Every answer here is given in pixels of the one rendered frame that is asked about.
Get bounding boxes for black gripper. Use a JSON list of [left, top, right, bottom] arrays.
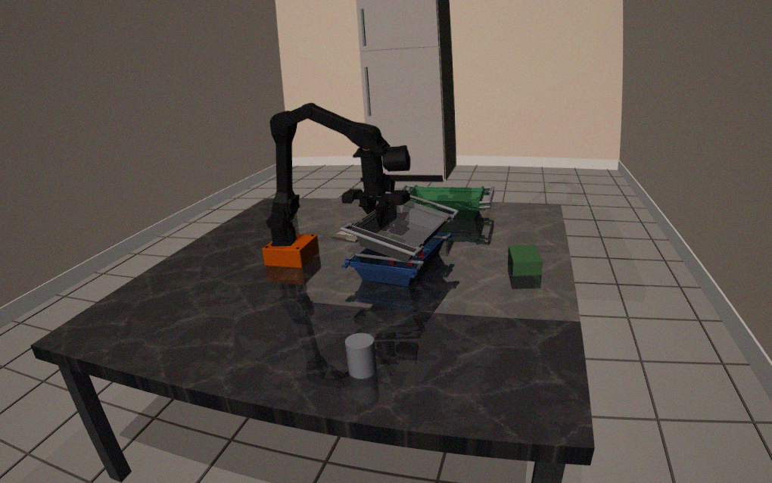
[[341, 172, 410, 227]]

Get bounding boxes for grey cylinder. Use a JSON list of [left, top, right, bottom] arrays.
[[345, 333, 377, 379]]

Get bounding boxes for green rectangular box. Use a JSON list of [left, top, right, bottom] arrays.
[[508, 245, 543, 276]]

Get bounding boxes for blue plastic tray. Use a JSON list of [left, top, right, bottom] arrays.
[[341, 238, 448, 287]]

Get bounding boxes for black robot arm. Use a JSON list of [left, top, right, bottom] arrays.
[[266, 103, 411, 247]]

